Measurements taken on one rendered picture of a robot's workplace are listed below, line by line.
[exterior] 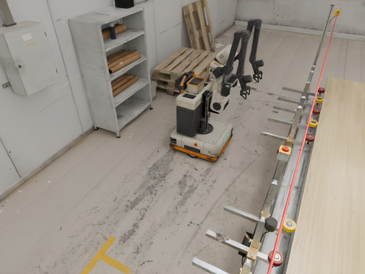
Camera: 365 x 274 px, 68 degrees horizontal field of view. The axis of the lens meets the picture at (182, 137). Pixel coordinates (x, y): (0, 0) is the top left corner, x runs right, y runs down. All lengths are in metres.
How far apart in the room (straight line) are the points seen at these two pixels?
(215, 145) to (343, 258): 1.93
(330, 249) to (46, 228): 2.48
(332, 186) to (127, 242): 1.82
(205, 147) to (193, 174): 0.36
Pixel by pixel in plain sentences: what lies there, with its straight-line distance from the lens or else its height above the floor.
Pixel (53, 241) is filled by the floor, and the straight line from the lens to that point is 3.02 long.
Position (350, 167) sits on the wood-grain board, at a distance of 2.44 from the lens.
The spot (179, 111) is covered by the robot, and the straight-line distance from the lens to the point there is 3.24.
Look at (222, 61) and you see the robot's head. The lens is 2.94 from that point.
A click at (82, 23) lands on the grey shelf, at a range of 3.45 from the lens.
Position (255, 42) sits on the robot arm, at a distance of 3.10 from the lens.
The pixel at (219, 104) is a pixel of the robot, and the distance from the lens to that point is 3.15.
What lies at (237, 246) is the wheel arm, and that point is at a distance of 1.75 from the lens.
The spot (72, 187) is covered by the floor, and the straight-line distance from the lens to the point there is 3.42.
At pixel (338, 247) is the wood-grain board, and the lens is 1.89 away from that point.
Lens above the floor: 2.34
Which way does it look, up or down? 37 degrees down
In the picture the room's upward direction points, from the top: straight up
